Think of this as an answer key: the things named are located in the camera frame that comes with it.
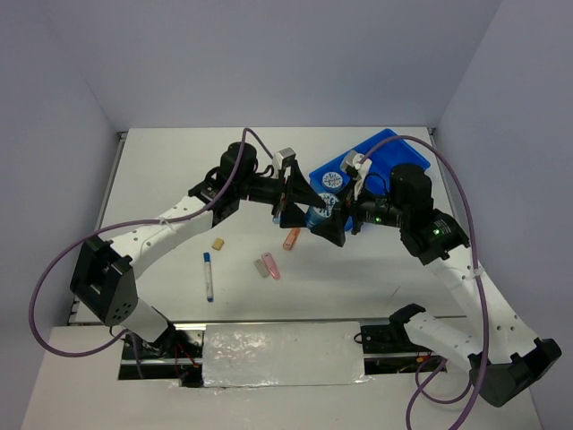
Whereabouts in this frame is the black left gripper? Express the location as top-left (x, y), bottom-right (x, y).
top-left (235, 159), bottom-right (325, 229)

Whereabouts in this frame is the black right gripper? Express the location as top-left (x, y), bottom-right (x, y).
top-left (310, 176), bottom-right (407, 245)

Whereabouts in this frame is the blue tape roll jar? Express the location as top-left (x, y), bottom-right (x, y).
top-left (305, 193), bottom-right (339, 229)

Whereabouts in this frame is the orange utility knife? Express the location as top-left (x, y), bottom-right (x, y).
top-left (282, 228), bottom-right (301, 251)

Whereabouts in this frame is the pink utility knife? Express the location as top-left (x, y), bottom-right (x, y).
top-left (261, 253), bottom-right (281, 280)

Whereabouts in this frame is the grey metal blade case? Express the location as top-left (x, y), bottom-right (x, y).
top-left (253, 259), bottom-right (269, 278)

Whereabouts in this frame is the tan eraser block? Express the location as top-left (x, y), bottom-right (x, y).
top-left (212, 238), bottom-right (224, 250)

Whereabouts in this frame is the blue capped white marker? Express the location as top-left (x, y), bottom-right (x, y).
top-left (203, 253), bottom-right (214, 303)

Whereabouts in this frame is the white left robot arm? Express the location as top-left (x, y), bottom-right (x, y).
top-left (71, 142), bottom-right (325, 357)

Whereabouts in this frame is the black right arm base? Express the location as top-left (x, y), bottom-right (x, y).
top-left (354, 322), bottom-right (440, 375)

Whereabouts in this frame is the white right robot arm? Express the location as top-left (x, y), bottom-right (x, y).
top-left (280, 162), bottom-right (561, 407)

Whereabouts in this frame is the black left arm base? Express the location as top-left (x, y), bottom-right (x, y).
top-left (117, 331), bottom-right (204, 389)

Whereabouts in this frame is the blue plastic sorting bin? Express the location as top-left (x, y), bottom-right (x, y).
top-left (309, 128), bottom-right (431, 195)

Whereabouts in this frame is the silver foil cover plate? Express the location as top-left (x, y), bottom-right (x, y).
top-left (202, 322), bottom-right (368, 388)

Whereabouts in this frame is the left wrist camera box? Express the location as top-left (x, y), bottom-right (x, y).
top-left (272, 148), bottom-right (296, 171)

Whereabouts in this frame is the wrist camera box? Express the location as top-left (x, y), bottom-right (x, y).
top-left (339, 150), bottom-right (372, 179)
top-left (272, 148), bottom-right (296, 171)

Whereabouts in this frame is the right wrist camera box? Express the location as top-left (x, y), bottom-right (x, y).
top-left (339, 150), bottom-right (372, 179)

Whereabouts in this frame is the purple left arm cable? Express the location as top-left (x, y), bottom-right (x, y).
top-left (29, 128), bottom-right (274, 380)

